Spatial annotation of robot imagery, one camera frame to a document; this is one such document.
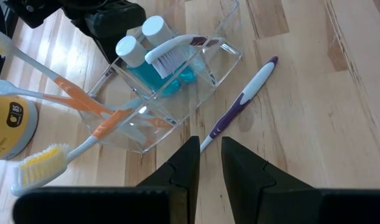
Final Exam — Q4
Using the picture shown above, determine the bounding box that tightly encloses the orange and white toothbrush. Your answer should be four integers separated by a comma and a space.
11, 105, 137, 197
0, 26, 116, 118
0, 77, 94, 113

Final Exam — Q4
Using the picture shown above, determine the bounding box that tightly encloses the clear acrylic organizer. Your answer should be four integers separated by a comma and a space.
79, 0, 243, 155

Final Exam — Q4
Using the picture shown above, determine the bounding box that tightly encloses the yellow cylinder container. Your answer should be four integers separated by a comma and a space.
0, 93, 39, 161

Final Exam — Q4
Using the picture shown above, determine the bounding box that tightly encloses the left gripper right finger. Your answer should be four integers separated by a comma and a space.
221, 136, 380, 224

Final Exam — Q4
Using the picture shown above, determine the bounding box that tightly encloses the purple and white toothbrush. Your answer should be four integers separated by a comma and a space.
145, 33, 226, 79
199, 55, 279, 154

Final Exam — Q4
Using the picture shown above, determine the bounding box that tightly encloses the teal liquid bottle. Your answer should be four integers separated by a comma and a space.
142, 15, 197, 85

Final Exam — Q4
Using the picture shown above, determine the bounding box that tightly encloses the teal bottle white cap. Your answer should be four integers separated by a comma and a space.
115, 35, 181, 98

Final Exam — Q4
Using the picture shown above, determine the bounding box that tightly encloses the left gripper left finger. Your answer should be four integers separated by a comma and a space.
12, 136, 201, 224

